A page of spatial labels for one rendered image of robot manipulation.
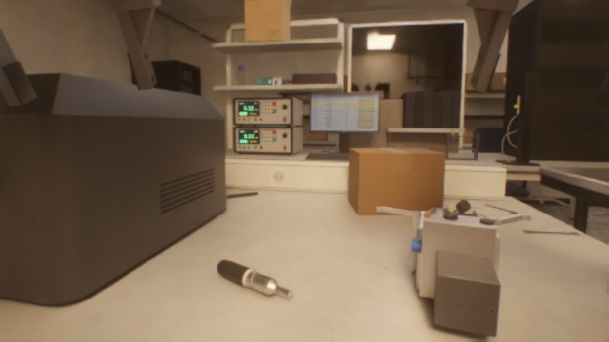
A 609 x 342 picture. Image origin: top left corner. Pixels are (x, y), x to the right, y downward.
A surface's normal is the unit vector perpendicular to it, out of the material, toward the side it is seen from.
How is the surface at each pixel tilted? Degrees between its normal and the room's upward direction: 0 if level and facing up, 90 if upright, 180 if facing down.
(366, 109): 86
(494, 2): 113
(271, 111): 90
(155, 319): 0
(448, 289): 90
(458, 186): 90
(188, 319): 0
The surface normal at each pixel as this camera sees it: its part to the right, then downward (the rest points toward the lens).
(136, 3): 0.16, 0.47
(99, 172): 0.98, 0.02
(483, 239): -0.37, 0.08
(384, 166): 0.02, 0.09
